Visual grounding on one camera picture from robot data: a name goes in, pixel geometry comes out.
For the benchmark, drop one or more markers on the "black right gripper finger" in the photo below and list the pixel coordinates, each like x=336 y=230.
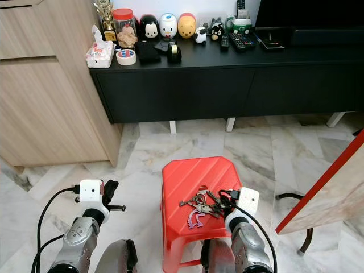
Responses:
x=222 y=211
x=219 y=199

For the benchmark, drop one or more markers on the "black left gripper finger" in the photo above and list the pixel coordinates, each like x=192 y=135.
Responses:
x=111 y=187

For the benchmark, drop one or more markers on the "key bunch with purple tag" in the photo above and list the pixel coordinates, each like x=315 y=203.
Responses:
x=199 y=207

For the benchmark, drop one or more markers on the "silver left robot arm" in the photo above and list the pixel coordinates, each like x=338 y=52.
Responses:
x=77 y=239

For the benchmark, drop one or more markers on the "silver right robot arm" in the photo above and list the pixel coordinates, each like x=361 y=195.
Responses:
x=250 y=244

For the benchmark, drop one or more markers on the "red plastic stool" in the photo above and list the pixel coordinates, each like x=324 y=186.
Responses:
x=182 y=182

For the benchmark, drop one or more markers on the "grey right robot leg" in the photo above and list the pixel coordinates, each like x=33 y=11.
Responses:
x=219 y=259

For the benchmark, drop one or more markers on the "grey robot leg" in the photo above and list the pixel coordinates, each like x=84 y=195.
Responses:
x=219 y=259
x=116 y=257

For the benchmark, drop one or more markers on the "grey left robot leg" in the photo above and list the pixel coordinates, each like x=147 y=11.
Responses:
x=116 y=257

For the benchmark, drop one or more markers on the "black curved table leg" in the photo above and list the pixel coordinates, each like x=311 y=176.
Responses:
x=290 y=196

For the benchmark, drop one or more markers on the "red-edged wooden table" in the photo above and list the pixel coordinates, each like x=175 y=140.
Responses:
x=330 y=193

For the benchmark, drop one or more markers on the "black low TV cabinet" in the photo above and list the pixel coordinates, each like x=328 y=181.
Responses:
x=216 y=88

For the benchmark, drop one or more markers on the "light wooden cabinet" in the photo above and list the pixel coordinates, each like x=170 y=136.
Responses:
x=45 y=96

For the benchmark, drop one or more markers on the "white tape roll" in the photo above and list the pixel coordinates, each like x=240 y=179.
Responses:
x=120 y=58

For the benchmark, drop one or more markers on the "white tissue pack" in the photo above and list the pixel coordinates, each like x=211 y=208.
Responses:
x=99 y=53

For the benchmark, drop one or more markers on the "black wallet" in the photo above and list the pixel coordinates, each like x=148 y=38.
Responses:
x=148 y=53

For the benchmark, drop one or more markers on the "black tape dispenser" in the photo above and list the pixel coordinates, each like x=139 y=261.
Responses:
x=174 y=53

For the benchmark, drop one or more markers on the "slim black remote control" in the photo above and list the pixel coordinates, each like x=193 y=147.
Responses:
x=224 y=41

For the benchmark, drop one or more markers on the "red-lidded snack jar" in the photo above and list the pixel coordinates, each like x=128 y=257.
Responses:
x=125 y=29

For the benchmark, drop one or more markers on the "wide black remote control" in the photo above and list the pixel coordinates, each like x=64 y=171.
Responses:
x=241 y=41

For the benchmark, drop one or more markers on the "small white dog figurine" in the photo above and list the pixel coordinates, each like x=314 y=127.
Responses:
x=200 y=34

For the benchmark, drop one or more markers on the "gold trophy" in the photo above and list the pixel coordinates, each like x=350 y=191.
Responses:
x=106 y=19

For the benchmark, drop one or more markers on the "black white cat figurine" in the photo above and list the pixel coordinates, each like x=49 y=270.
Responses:
x=215 y=28

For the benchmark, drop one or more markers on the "white round plush figure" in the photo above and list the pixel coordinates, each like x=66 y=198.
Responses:
x=168 y=25

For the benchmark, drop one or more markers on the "green white mug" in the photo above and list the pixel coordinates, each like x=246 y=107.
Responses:
x=238 y=24

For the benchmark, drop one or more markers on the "yellow bear plush figure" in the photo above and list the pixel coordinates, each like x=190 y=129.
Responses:
x=186 y=25

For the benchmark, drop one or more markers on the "black television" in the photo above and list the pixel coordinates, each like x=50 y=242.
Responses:
x=310 y=17

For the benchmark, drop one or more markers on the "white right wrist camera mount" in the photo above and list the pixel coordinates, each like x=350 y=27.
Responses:
x=248 y=200

